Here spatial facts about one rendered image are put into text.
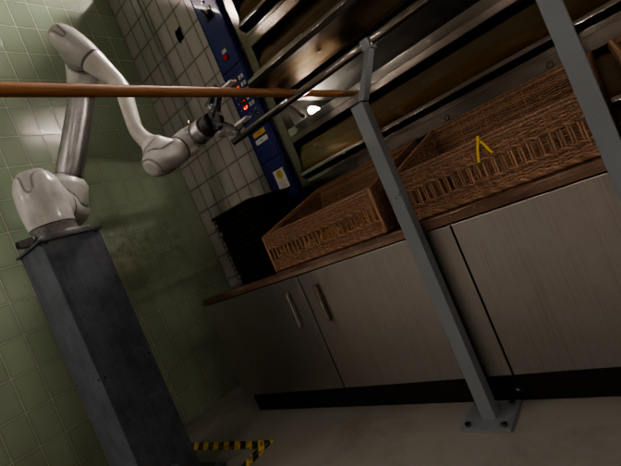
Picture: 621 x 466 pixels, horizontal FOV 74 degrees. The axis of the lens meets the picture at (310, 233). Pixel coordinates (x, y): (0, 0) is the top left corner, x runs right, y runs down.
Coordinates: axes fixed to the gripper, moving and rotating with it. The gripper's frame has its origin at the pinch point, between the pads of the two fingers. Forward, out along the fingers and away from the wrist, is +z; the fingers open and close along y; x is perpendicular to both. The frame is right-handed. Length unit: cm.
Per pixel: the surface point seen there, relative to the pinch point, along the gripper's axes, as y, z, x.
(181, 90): 1.1, 7.8, 30.2
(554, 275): 85, 71, 0
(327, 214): 49, 12, -5
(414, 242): 66, 43, 5
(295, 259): 60, -11, -7
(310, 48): -18.6, 9.0, -45.2
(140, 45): -93, -104, -56
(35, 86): 1, 8, 68
